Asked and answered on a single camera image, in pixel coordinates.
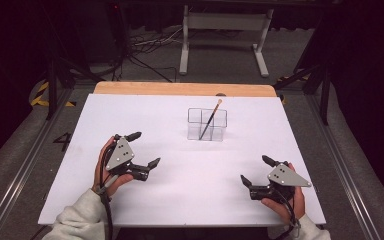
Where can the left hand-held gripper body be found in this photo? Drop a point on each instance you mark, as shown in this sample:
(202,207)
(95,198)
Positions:
(120,155)

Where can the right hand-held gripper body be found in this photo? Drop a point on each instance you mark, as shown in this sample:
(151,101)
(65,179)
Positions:
(286,176)

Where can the clear acrylic organizer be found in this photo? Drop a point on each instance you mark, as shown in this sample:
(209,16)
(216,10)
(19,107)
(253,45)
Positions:
(196,128)

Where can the person's left hand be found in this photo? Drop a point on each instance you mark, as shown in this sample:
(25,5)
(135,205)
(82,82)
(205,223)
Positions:
(118,182)

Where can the person's right hand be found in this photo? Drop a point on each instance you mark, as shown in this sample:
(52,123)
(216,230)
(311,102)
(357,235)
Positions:
(280,209)

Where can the white table board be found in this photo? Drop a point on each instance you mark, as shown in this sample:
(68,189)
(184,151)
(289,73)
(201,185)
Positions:
(186,193)

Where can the wooden table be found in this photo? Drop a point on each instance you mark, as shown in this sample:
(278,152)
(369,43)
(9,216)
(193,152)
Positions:
(180,88)

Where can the black metal stand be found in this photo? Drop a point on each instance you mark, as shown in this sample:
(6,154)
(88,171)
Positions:
(51,86)
(325,93)

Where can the yellow black floor tape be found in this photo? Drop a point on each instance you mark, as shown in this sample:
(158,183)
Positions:
(40,100)

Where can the aluminium floor rail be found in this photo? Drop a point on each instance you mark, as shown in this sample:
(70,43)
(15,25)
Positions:
(345,170)
(23,166)

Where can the white metal desk frame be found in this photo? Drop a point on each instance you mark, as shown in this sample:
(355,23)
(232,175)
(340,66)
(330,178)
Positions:
(226,21)

